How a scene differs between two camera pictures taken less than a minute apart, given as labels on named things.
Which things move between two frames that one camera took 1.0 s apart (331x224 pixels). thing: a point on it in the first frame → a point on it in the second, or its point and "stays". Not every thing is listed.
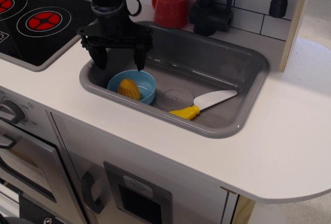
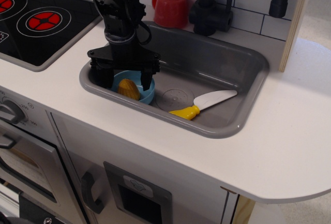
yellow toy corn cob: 127,87 stays
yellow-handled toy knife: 203,102 stays
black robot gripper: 112,27 → 126,56
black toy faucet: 207,15 stays
